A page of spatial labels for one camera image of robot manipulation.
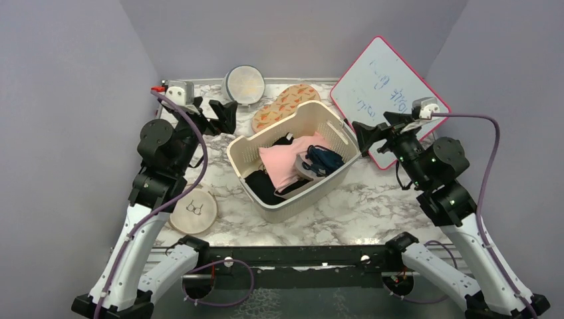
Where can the round white mesh bag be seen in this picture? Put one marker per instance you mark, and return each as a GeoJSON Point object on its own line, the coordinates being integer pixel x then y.
{"type": "Point", "coordinates": [244, 84]}

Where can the dark blue bra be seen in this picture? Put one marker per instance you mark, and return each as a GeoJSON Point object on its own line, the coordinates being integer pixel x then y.
{"type": "Point", "coordinates": [321, 161]}

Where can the round beige bra wash bag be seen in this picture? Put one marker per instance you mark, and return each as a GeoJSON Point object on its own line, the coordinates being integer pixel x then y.
{"type": "Point", "coordinates": [195, 213]}

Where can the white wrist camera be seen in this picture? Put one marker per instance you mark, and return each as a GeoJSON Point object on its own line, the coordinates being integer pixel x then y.
{"type": "Point", "coordinates": [424, 108]}
{"type": "Point", "coordinates": [181, 92]}

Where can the pink framed whiteboard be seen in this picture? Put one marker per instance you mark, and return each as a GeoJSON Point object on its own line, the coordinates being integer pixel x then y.
{"type": "Point", "coordinates": [379, 81]}

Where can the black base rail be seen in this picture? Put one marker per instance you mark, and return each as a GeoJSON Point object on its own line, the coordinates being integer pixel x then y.
{"type": "Point", "coordinates": [281, 267]}

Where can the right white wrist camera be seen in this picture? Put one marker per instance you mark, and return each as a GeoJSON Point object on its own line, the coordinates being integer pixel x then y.
{"type": "Point", "coordinates": [424, 108]}

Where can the pink garment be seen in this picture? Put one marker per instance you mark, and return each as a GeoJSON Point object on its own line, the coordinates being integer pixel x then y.
{"type": "Point", "coordinates": [279, 160]}

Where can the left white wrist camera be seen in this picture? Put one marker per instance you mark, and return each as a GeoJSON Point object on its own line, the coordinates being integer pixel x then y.
{"type": "Point", "coordinates": [181, 92]}

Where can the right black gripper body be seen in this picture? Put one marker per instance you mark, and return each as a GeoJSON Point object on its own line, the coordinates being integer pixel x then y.
{"type": "Point", "coordinates": [404, 145]}

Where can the floral orange laundry bag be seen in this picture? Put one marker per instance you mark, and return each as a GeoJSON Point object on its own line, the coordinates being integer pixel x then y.
{"type": "Point", "coordinates": [283, 106]}

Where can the black garment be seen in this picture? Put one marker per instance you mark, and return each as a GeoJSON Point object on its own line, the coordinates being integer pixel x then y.
{"type": "Point", "coordinates": [262, 186]}

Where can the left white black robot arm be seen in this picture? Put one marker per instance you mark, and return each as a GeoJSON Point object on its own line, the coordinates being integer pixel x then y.
{"type": "Point", "coordinates": [124, 290]}

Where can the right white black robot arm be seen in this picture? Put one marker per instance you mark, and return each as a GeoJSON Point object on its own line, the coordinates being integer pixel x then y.
{"type": "Point", "coordinates": [491, 289]}

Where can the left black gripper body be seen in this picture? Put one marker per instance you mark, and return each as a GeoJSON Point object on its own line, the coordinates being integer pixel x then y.
{"type": "Point", "coordinates": [205, 125]}

